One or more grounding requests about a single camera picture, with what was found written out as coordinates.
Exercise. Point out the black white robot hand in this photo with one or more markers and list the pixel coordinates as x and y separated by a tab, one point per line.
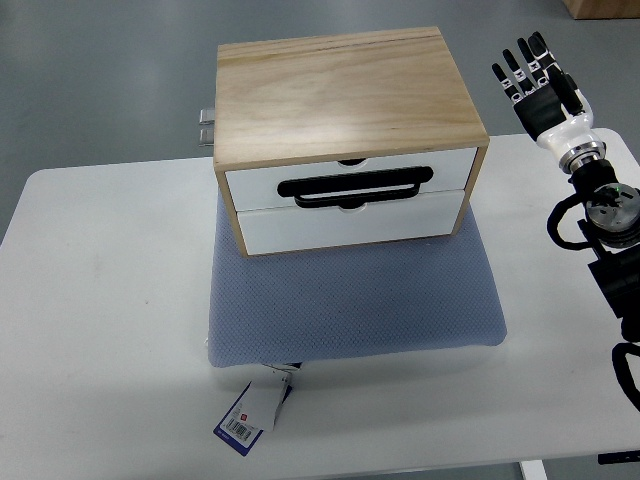
549	105

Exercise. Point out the white top drawer black handle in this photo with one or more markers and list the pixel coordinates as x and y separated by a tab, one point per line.
275	187

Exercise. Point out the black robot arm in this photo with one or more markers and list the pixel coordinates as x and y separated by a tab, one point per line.
611	230

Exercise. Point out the wooden drawer cabinet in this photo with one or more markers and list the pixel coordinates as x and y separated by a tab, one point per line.
341	98

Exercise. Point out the white bottom drawer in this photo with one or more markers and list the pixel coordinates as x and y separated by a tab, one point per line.
294	229

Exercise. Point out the cardboard box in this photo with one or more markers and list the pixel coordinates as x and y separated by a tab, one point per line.
603	9

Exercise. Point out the blue mesh cushion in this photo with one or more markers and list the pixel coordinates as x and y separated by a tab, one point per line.
348	302

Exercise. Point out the upper metal clamp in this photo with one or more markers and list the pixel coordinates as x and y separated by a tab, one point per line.
207	116

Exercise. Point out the metal clamp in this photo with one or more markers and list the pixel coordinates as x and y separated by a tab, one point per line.
207	116
206	137

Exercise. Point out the lower metal clamp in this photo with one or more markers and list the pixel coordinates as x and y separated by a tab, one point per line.
206	137

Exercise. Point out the black table control panel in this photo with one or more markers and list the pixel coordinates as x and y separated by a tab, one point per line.
613	458

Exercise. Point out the white table leg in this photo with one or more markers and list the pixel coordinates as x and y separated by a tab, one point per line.
533	470

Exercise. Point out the white blue paper tag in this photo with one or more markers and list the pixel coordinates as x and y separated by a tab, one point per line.
257	408

